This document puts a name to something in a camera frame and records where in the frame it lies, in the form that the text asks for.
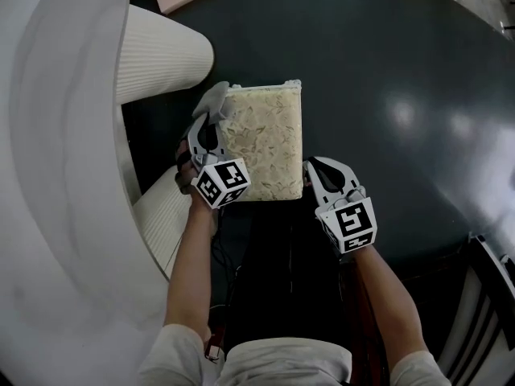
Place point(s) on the red power adapter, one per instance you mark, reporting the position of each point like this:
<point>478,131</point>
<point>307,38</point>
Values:
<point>213,348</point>

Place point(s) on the person's left hand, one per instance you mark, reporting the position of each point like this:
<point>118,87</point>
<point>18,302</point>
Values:
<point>185,175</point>

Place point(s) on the grey wiping cloth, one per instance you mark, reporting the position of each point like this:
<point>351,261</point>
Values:
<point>213,99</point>

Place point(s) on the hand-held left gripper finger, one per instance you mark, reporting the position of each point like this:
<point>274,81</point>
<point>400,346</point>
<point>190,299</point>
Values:
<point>220,147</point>
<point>193,139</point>

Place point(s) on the person's right forearm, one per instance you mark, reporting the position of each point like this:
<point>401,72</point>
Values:
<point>386,296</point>

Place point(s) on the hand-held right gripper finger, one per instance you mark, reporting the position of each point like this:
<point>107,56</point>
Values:
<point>350,177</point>
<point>316,187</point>

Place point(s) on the white oval table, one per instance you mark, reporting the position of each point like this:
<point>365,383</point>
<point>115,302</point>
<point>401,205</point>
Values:
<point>60,155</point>

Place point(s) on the person's left forearm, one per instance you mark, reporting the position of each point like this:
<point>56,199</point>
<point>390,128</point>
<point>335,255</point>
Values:
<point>191,268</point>

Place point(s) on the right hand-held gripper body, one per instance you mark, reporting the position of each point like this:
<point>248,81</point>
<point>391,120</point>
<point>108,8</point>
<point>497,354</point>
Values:
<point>352,225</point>

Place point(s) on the white ribbed table pedestal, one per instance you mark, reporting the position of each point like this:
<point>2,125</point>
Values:
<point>161,54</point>
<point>165,219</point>

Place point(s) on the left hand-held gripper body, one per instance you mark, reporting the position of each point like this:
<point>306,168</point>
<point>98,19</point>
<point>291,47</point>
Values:
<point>221,183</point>

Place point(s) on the dark wooden framed furniture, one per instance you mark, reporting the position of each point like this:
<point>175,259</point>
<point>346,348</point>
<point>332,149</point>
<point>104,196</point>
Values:
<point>487,316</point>

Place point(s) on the person's black trousers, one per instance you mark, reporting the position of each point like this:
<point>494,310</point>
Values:
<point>289,276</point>

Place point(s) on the person's white shirt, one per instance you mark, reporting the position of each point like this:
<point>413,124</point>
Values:
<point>281,364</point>

